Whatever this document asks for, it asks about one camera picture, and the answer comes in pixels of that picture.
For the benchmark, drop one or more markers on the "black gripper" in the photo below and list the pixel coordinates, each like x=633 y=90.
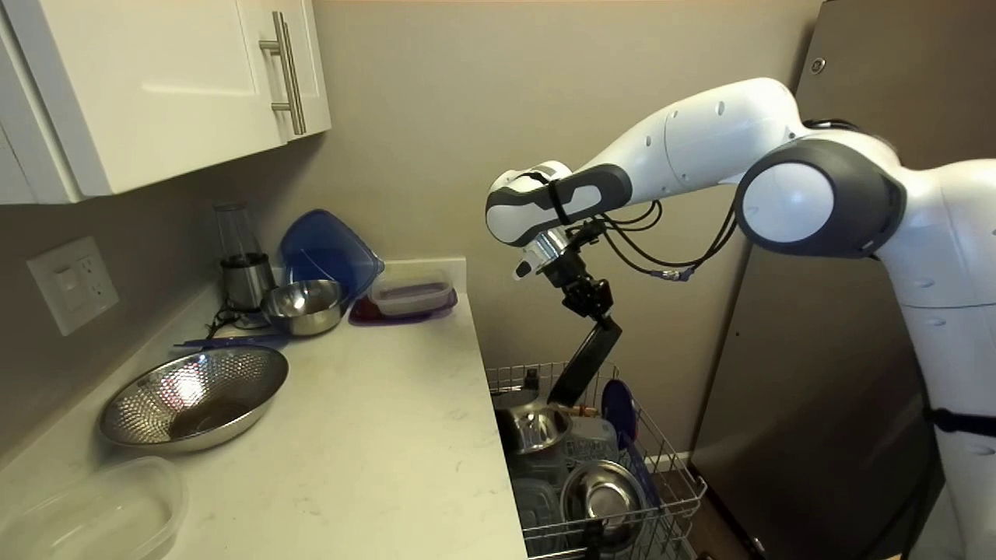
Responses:
x=558 y=258

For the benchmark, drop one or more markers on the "black lunch box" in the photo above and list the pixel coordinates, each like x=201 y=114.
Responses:
x=586 y=362

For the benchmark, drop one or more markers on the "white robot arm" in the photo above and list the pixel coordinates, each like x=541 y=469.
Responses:
x=797 y=188

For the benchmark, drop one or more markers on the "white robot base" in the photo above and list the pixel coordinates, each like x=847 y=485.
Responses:
x=942 y=266

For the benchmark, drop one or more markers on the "upper steel bowl in rack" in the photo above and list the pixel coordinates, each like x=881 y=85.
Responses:
x=539 y=426

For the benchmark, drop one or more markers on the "steel bowl in rack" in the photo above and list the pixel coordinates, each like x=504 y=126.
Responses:
x=603 y=493
x=539 y=426

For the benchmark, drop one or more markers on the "lower steel bowl in rack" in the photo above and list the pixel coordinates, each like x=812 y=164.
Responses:
x=603 y=493

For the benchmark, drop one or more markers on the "blue container on counter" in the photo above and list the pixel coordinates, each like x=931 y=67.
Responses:
x=322 y=246

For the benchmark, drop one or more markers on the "small steel bowl on counter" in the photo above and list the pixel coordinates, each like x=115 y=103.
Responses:
x=306 y=309

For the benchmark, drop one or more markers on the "steel colander bowl on counter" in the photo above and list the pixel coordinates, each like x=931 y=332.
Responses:
x=193 y=402

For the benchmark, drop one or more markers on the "clear container front counter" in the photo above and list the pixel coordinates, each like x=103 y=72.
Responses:
x=125 y=513

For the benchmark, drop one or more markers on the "white upper cabinet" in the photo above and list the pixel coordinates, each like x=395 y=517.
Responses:
x=100 y=98

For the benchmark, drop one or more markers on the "white wire dishwasher rack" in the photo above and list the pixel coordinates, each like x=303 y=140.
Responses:
x=660 y=531

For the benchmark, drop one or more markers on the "white wall outlet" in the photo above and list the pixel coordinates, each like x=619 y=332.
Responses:
x=71 y=285

